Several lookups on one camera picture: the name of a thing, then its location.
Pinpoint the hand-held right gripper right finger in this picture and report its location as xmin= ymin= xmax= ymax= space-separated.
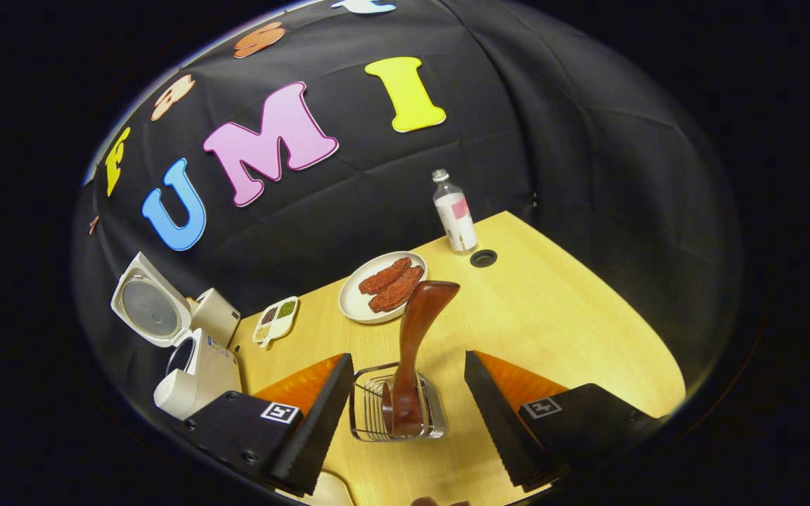
xmin=464 ymin=350 xmax=659 ymax=493

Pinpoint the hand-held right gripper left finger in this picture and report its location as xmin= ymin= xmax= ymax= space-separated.
xmin=184 ymin=353 xmax=355 ymax=496

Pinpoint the metal wire chopstick holder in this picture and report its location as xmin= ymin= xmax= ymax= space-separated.
xmin=348 ymin=362 xmax=448 ymax=443

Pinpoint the brown wooden spoon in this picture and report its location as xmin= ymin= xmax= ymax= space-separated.
xmin=381 ymin=280 xmax=461 ymax=438

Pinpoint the white rice cooker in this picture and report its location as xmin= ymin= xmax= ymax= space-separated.
xmin=110 ymin=252 xmax=243 ymax=421

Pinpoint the white divided dish of grains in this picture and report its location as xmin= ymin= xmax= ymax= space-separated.
xmin=252 ymin=296 xmax=300 ymax=349

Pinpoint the white round plate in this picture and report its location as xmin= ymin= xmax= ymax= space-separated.
xmin=338 ymin=251 xmax=428 ymax=325

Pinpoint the white toaster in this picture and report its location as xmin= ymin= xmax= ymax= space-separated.
xmin=187 ymin=288 xmax=242 ymax=349

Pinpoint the red meat slice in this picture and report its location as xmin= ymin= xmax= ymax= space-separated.
xmin=368 ymin=265 xmax=425 ymax=313
xmin=359 ymin=257 xmax=413 ymax=295

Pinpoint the clear bottle with pink label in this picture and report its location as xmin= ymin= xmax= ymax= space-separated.
xmin=432 ymin=169 xmax=479 ymax=254

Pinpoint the black backdrop cloth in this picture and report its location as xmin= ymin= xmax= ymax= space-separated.
xmin=71 ymin=0 xmax=743 ymax=422

